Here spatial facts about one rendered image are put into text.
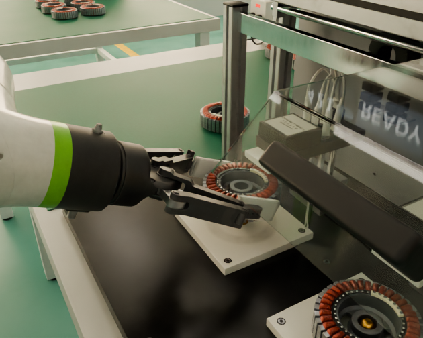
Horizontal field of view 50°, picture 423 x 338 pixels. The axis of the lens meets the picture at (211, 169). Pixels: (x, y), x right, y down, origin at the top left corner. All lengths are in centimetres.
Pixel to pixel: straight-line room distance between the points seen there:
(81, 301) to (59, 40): 136
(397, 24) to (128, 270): 44
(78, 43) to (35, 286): 92
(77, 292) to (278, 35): 44
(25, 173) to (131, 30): 152
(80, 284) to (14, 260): 129
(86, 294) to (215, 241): 18
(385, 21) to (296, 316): 34
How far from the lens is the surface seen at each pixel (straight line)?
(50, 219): 78
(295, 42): 64
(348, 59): 57
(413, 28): 52
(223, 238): 65
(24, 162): 45
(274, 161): 27
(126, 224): 70
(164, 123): 106
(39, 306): 172
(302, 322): 55
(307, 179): 26
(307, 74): 88
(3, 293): 181
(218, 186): 62
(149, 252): 65
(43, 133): 47
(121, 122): 108
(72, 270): 68
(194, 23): 205
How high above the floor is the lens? 119
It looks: 30 degrees down
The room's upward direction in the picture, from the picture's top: straight up
